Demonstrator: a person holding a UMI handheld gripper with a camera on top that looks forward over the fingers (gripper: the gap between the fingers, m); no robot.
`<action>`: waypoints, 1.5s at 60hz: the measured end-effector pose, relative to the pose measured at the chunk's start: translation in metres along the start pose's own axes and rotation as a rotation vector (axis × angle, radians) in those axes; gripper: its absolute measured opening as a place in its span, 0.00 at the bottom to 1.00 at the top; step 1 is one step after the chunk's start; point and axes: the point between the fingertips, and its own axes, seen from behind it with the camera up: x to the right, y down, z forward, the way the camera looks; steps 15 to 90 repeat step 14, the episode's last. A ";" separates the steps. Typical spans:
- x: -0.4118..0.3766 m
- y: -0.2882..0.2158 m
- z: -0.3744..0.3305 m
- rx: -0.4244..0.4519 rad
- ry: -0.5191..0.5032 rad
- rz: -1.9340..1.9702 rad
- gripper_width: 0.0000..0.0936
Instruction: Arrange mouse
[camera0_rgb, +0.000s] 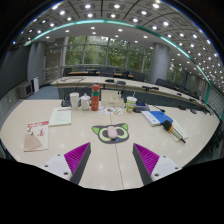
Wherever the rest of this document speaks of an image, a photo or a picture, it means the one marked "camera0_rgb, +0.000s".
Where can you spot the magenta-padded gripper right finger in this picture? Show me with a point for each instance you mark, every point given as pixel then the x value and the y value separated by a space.
pixel 147 158

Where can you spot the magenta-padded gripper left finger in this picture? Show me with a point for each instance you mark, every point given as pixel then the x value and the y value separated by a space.
pixel 76 156

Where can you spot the cat-shaped grey mouse pad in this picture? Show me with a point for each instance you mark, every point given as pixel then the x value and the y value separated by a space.
pixel 100 133

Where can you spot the black microphone with yellow band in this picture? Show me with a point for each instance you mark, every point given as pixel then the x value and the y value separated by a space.
pixel 167 126

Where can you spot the blue and white book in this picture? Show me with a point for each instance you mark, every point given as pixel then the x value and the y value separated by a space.
pixel 156 117

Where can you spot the white paper document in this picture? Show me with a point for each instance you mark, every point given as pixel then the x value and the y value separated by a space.
pixel 60 116

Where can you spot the booklet with red fan print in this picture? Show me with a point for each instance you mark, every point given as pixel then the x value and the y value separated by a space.
pixel 36 136

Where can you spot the dark pouch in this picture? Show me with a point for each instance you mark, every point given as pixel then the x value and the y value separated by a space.
pixel 141 108

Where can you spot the stack of white paper cups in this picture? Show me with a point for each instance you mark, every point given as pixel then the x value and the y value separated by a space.
pixel 74 101

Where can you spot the green and white paper cup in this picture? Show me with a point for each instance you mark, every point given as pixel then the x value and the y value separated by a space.
pixel 131 105

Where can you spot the colourful sticker sheet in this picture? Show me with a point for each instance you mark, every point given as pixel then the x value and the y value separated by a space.
pixel 111 111

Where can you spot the red bottle with green band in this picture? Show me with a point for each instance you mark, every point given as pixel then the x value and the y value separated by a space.
pixel 95 98

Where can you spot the beige box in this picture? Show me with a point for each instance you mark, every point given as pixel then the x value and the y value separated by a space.
pixel 111 99

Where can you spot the white standing appliance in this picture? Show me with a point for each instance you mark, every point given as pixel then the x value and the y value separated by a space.
pixel 35 85

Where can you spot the dark office chairs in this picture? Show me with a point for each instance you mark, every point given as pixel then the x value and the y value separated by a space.
pixel 138 76

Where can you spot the grey microwave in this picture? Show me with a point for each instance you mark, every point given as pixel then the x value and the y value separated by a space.
pixel 24 90

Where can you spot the ceiling lights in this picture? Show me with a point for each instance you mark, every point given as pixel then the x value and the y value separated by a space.
pixel 87 6

